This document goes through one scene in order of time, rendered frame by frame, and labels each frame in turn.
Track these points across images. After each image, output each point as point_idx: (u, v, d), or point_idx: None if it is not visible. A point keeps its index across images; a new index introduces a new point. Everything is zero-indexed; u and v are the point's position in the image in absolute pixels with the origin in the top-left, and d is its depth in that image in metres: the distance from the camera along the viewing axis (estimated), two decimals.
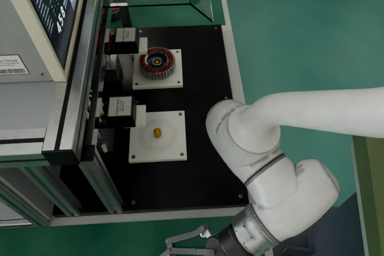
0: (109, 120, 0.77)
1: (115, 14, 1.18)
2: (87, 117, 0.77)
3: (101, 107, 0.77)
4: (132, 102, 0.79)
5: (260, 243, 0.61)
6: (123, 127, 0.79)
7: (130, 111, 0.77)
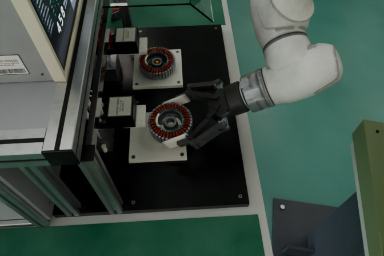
0: (109, 120, 0.77)
1: (115, 14, 1.18)
2: (87, 117, 0.77)
3: (101, 107, 0.77)
4: (132, 102, 0.79)
5: (254, 92, 0.72)
6: (123, 127, 0.79)
7: (130, 111, 0.77)
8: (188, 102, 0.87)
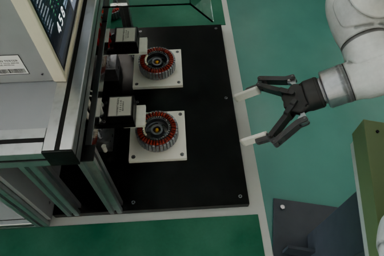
0: (109, 120, 0.77)
1: (115, 14, 1.18)
2: (87, 117, 0.77)
3: (101, 107, 0.77)
4: (132, 102, 0.79)
5: None
6: (123, 127, 0.79)
7: (130, 111, 0.77)
8: (264, 131, 0.79)
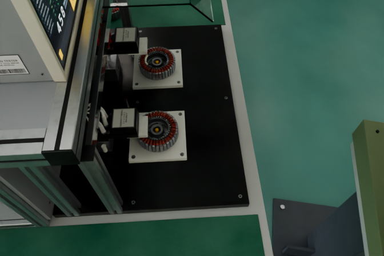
0: (113, 131, 0.81)
1: (115, 14, 1.18)
2: None
3: (106, 118, 0.81)
4: (135, 114, 0.83)
5: None
6: (127, 138, 0.83)
7: (132, 123, 0.81)
8: None
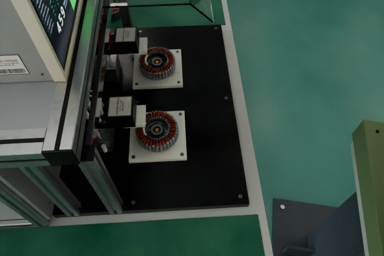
0: (109, 120, 0.77)
1: (115, 14, 1.18)
2: (87, 117, 0.77)
3: (101, 107, 0.77)
4: (132, 102, 0.79)
5: None
6: (123, 127, 0.79)
7: (130, 111, 0.77)
8: None
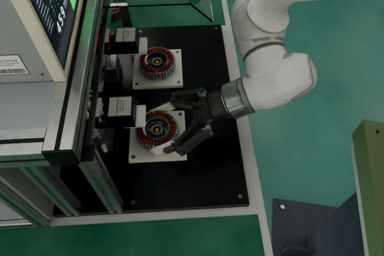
0: (109, 120, 0.77)
1: (115, 14, 1.18)
2: (87, 117, 0.77)
3: (101, 107, 0.77)
4: (132, 102, 0.79)
5: None
6: (123, 127, 0.79)
7: (130, 111, 0.77)
8: (170, 141, 0.82)
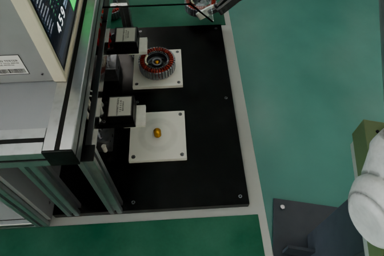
0: (109, 120, 0.77)
1: (115, 14, 1.18)
2: (87, 117, 0.77)
3: (101, 107, 0.77)
4: (132, 102, 0.79)
5: None
6: (123, 127, 0.79)
7: (130, 111, 0.77)
8: (212, 4, 1.09)
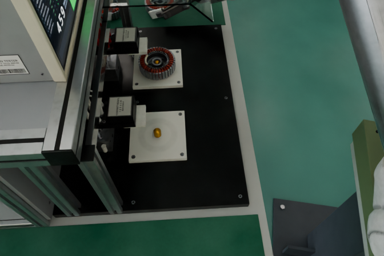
0: (109, 120, 0.77)
1: (115, 14, 1.18)
2: (87, 117, 0.77)
3: (101, 107, 0.77)
4: (132, 102, 0.79)
5: None
6: (123, 127, 0.79)
7: (130, 111, 0.77)
8: (162, 8, 1.15)
